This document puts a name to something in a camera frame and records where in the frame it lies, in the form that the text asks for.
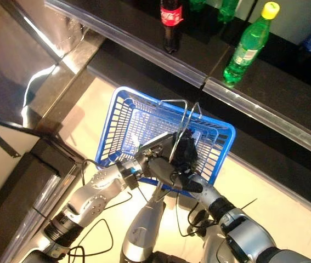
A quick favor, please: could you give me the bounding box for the reflective metal side panel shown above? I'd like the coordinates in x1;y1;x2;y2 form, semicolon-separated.
0;0;107;138

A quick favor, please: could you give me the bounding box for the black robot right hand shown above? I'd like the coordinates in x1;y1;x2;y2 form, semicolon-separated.
171;131;203;192

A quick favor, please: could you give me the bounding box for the black low cabinet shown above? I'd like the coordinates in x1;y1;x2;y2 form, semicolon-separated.
0;111;89;263

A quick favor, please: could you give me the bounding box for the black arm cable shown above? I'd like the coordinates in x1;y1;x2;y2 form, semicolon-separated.
175;169;216;239
67;158;134;260

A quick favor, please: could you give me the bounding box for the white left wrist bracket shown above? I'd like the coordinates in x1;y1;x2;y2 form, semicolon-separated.
136;131;172;155

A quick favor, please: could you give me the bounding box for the black metal shelf board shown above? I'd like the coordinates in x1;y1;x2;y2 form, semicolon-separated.
204;90;311;220
86;38;222;129
203;16;311;163
44;0;208;89

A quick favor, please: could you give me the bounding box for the Coca-Cola bottle red label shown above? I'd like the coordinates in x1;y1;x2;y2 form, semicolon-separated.
159;0;185;55

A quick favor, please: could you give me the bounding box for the silver robot left leg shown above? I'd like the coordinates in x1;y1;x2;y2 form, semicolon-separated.
120;188;167;263

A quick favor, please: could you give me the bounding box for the black robot torso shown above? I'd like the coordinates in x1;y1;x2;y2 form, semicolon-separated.
149;250;202;263

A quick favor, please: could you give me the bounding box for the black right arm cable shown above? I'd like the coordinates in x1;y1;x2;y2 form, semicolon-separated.
175;169;216;239

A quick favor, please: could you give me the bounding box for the silver robot right leg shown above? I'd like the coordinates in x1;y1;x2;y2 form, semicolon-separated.
199;216;227;263

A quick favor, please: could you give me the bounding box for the blue plastic shopping basket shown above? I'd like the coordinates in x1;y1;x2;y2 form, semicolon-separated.
94;86;238;197

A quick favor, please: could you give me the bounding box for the silver robot leg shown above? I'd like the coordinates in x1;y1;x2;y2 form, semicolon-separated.
120;188;167;263
199;216;227;263

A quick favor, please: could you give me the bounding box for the green Sprite bottle yellow cap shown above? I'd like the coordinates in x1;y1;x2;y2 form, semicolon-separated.
222;1;281;88
217;0;240;23

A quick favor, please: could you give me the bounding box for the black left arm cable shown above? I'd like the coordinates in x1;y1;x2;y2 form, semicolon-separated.
67;158;134;260

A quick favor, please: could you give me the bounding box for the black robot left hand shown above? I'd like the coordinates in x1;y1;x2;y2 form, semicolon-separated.
146;156;185;190

